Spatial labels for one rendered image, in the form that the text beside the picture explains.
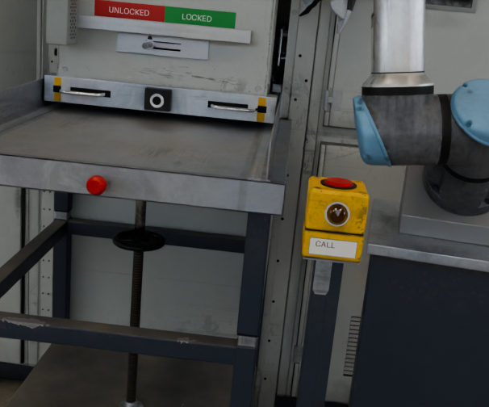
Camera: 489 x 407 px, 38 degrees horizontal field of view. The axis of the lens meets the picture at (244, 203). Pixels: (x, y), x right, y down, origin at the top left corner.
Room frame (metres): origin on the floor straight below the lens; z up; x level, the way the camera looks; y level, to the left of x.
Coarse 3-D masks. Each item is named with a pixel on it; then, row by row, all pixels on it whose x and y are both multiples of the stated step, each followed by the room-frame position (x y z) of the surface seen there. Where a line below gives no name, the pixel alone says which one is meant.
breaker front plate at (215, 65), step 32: (128, 0) 1.65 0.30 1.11; (160, 0) 1.65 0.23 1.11; (192, 0) 1.64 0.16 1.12; (224, 0) 1.64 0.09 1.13; (256, 0) 1.64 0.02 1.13; (96, 32) 1.65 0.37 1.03; (128, 32) 1.65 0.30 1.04; (256, 32) 1.64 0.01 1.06; (64, 64) 1.66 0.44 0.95; (96, 64) 1.65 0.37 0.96; (128, 64) 1.65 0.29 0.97; (160, 64) 1.65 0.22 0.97; (192, 64) 1.64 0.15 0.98; (224, 64) 1.64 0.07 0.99; (256, 64) 1.63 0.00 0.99
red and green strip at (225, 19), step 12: (96, 0) 1.65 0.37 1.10; (96, 12) 1.65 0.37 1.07; (108, 12) 1.65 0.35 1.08; (120, 12) 1.65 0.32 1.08; (132, 12) 1.65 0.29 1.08; (144, 12) 1.65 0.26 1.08; (156, 12) 1.65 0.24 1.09; (168, 12) 1.64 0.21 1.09; (180, 12) 1.64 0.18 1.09; (192, 12) 1.64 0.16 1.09; (204, 12) 1.64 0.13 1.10; (216, 12) 1.64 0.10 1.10; (228, 12) 1.64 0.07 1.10; (192, 24) 1.64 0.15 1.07; (204, 24) 1.64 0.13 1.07; (216, 24) 1.64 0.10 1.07; (228, 24) 1.64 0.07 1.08
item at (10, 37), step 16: (0, 0) 1.76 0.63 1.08; (16, 0) 1.80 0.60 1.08; (32, 0) 1.84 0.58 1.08; (0, 16) 1.75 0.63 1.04; (16, 16) 1.80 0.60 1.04; (32, 16) 1.84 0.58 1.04; (0, 32) 1.75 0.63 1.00; (16, 32) 1.80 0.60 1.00; (32, 32) 1.84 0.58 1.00; (0, 48) 1.75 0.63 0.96; (16, 48) 1.80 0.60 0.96; (32, 48) 1.84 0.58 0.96; (0, 64) 1.75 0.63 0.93; (16, 64) 1.80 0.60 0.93; (32, 64) 1.84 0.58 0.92; (48, 64) 1.85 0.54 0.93; (0, 80) 1.75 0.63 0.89; (16, 80) 1.80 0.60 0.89; (32, 80) 1.84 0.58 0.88
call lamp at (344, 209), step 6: (330, 204) 0.91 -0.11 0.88; (336, 204) 0.90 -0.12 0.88; (342, 204) 0.91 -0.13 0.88; (330, 210) 0.90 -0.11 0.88; (336, 210) 0.90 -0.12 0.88; (342, 210) 0.90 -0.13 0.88; (348, 210) 0.90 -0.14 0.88; (324, 216) 0.91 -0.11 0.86; (330, 216) 0.90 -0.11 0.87; (336, 216) 0.89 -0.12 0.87; (342, 216) 0.89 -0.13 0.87; (348, 216) 0.90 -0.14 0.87; (330, 222) 0.90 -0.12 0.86; (336, 222) 0.90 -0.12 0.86; (342, 222) 0.90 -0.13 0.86
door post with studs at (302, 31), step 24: (312, 24) 1.82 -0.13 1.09; (288, 48) 1.83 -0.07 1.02; (312, 48) 1.82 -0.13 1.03; (288, 72) 1.83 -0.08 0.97; (288, 96) 1.82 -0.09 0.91; (288, 168) 1.82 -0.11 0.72; (288, 192) 1.82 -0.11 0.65; (288, 216) 1.82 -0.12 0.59; (288, 240) 1.82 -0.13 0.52; (288, 264) 1.82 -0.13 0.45; (264, 384) 1.82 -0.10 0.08
